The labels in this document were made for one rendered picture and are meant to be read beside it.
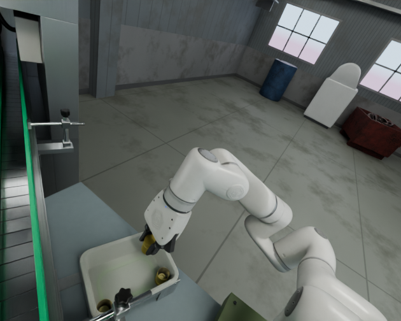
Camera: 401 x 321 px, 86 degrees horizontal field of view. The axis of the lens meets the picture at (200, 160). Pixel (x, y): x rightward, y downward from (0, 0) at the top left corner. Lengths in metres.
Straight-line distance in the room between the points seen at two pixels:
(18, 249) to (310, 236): 0.73
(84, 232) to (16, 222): 0.20
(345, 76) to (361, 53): 0.97
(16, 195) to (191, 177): 0.51
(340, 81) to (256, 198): 5.72
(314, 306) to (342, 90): 5.88
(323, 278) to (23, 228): 0.69
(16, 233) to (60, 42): 0.66
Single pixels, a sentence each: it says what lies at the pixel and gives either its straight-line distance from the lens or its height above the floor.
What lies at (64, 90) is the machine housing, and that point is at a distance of 1.08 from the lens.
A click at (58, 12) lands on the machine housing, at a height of 1.26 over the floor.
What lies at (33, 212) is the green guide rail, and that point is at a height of 0.96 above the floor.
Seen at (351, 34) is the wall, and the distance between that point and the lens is 7.03.
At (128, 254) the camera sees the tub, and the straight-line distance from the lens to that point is 0.76.
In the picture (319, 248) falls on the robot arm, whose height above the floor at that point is 1.03.
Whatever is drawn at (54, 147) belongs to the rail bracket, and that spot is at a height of 0.86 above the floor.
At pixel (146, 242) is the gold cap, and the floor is 0.93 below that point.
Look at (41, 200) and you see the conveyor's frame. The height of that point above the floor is 0.88.
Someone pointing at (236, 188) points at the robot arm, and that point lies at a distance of 0.46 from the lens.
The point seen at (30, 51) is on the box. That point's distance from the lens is 1.13.
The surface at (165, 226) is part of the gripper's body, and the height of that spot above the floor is 1.03.
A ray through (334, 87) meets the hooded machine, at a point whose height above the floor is 0.91.
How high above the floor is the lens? 1.43
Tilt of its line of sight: 34 degrees down
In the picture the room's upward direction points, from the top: 22 degrees clockwise
